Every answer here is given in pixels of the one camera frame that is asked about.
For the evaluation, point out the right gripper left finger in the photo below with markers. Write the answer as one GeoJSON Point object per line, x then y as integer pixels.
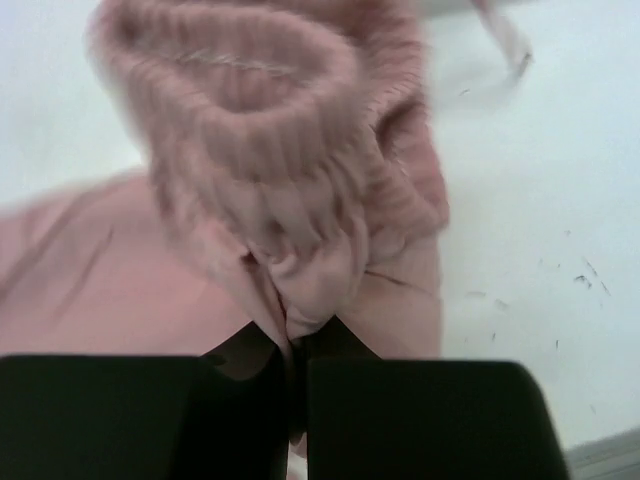
{"type": "Point", "coordinates": [221, 415]}

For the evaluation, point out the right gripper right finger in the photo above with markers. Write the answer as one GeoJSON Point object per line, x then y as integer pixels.
{"type": "Point", "coordinates": [369, 418]}

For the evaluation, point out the pink trousers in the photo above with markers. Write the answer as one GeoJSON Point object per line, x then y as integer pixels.
{"type": "Point", "coordinates": [291, 179]}

